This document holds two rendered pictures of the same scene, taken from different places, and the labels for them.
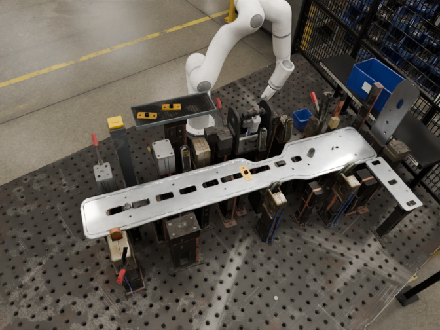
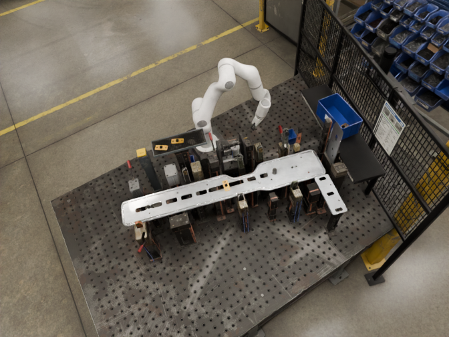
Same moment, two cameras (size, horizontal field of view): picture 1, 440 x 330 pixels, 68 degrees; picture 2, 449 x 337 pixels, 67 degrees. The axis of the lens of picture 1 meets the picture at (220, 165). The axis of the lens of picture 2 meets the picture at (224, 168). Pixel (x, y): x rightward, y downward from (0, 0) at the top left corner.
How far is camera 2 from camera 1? 0.94 m
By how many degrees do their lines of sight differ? 11
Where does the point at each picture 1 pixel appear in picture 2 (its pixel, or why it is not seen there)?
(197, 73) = (196, 115)
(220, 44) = (210, 97)
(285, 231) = (259, 225)
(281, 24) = (251, 81)
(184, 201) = (183, 204)
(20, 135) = (87, 142)
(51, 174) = (106, 180)
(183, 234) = (178, 225)
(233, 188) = (216, 196)
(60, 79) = (115, 94)
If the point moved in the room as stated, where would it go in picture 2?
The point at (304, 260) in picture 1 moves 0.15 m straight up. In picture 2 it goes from (268, 245) to (269, 236)
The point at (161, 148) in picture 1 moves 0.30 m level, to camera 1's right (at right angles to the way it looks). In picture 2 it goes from (169, 170) to (213, 174)
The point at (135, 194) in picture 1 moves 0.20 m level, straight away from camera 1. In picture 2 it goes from (153, 198) to (150, 174)
